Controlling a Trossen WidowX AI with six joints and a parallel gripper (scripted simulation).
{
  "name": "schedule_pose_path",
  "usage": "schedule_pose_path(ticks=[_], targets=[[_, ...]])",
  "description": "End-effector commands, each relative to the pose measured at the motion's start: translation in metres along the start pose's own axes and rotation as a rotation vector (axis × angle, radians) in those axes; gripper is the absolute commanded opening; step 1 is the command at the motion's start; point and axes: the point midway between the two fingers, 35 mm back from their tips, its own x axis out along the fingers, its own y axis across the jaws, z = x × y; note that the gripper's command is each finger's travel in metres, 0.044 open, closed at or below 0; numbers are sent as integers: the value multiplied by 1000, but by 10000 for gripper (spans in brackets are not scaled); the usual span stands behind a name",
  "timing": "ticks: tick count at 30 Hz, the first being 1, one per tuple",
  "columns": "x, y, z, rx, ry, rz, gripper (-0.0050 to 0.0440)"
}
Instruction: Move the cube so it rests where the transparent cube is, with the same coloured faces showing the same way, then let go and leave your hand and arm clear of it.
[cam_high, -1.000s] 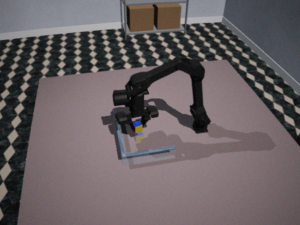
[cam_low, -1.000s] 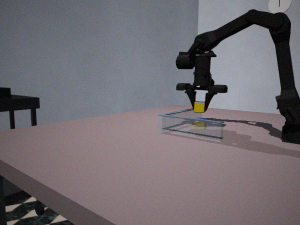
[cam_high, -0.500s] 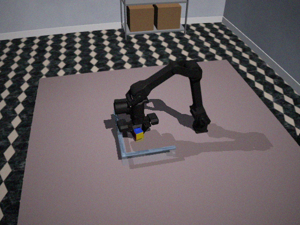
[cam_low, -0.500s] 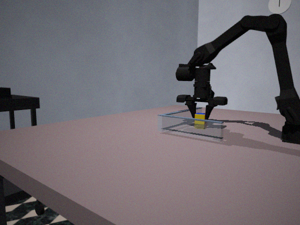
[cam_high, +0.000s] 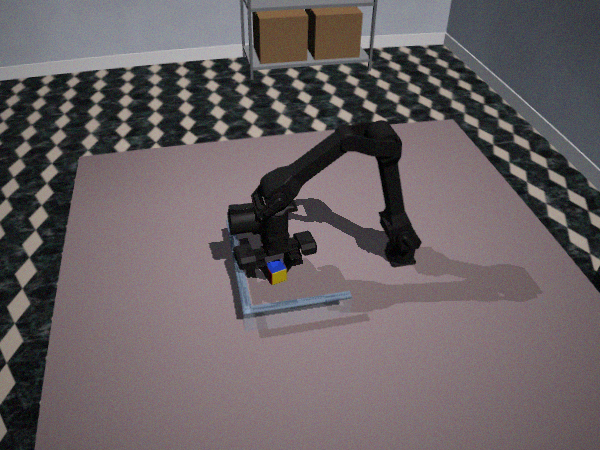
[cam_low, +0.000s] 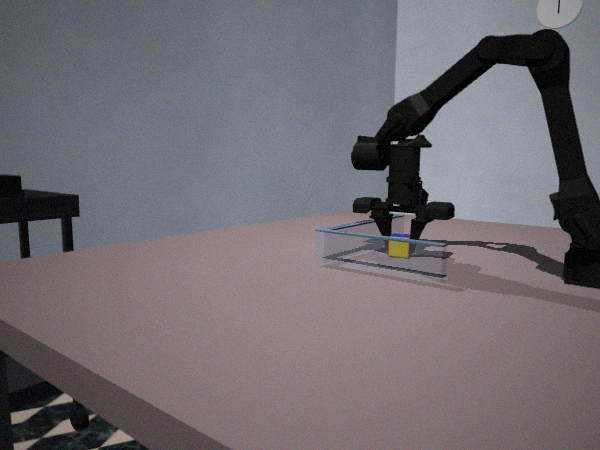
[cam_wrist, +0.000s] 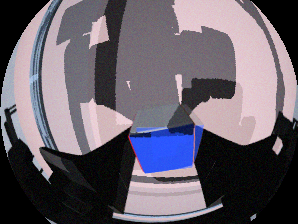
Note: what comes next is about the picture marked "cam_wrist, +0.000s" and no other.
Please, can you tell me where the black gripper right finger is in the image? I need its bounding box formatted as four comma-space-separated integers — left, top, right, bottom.
194, 129, 277, 208

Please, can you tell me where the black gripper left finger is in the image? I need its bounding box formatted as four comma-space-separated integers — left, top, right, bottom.
39, 126, 136, 214

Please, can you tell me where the yellow and green cube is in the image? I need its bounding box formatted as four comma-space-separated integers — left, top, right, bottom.
128, 103, 195, 173

